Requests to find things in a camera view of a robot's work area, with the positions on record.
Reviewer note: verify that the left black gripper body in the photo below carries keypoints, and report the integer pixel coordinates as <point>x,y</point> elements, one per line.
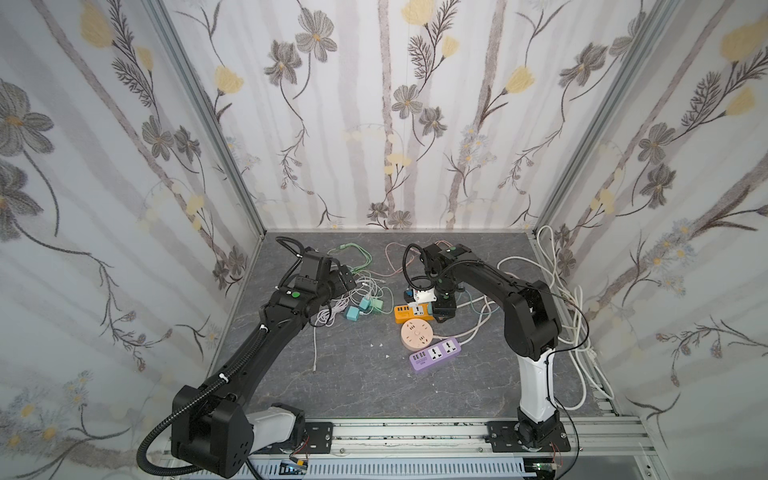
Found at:
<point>346,279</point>

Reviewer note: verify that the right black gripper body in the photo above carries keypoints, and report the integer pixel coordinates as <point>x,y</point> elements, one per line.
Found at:
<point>444,294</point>

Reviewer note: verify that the teal charger plug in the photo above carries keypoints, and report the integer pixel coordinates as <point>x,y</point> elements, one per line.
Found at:
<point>352,313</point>

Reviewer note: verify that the orange power strip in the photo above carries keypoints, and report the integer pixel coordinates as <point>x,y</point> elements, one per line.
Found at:
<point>404,313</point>

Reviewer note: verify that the purple power strip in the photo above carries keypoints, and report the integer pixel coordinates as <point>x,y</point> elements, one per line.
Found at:
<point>435,354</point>

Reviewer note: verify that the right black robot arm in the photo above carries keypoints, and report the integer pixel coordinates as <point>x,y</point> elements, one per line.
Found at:
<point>531,328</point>

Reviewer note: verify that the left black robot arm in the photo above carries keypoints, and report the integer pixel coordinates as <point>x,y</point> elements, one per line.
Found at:
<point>208,428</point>

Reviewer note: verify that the round pink power socket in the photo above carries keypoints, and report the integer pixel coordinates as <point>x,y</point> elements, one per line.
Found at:
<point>416,334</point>

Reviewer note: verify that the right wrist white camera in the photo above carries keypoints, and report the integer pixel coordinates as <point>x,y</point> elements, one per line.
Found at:
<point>421,296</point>

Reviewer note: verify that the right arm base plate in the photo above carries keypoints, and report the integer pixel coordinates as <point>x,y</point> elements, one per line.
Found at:
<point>525,437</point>

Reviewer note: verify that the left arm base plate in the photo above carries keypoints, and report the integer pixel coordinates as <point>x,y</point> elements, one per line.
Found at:
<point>310,438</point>

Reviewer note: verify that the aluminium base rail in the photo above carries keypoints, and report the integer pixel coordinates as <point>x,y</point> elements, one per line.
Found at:
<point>609,447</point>

